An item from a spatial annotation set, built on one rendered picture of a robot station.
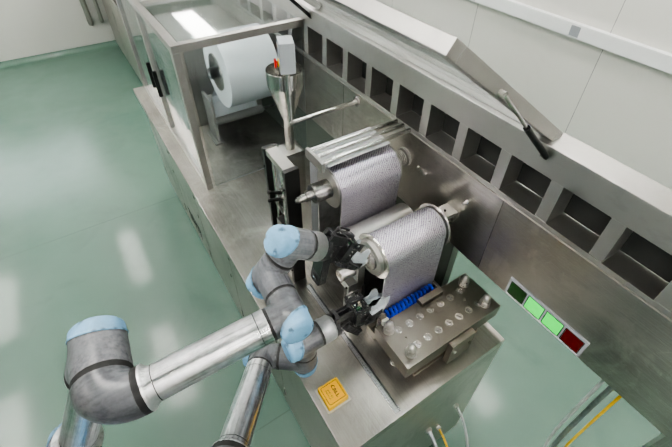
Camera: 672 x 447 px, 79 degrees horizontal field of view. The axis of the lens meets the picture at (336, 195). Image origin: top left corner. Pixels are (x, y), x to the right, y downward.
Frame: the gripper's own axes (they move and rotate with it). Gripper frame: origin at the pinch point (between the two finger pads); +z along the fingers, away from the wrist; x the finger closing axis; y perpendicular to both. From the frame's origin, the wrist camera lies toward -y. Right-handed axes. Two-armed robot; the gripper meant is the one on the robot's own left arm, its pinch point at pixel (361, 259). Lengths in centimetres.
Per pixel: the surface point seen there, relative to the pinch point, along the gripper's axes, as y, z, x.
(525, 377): -38, 153, -33
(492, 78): 54, -33, -19
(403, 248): 9.1, 8.0, -4.4
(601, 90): 134, 240, 67
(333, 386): -38.2, 8.1, -14.1
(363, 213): 6.0, 13.6, 18.4
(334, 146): 19.8, -2.2, 31.9
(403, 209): 14.3, 22.7, 12.2
